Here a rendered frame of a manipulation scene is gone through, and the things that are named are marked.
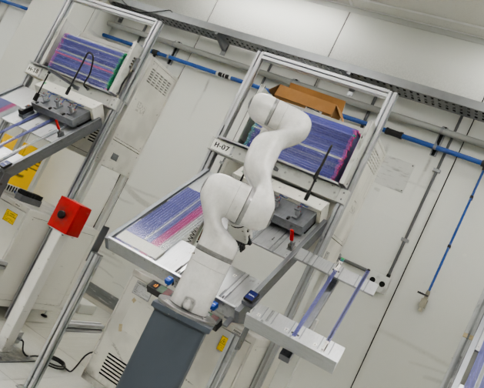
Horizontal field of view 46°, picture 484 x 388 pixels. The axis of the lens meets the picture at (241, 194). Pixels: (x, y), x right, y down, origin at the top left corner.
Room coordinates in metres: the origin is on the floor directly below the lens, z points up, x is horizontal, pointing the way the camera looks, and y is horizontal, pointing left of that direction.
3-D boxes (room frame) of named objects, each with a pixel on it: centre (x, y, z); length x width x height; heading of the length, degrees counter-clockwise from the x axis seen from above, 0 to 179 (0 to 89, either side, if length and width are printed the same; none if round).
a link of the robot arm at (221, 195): (1.72, 0.03, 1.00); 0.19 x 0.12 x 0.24; 90
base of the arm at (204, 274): (1.72, -0.01, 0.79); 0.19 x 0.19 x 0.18
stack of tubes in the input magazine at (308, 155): (2.71, -0.15, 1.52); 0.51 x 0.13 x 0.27; 64
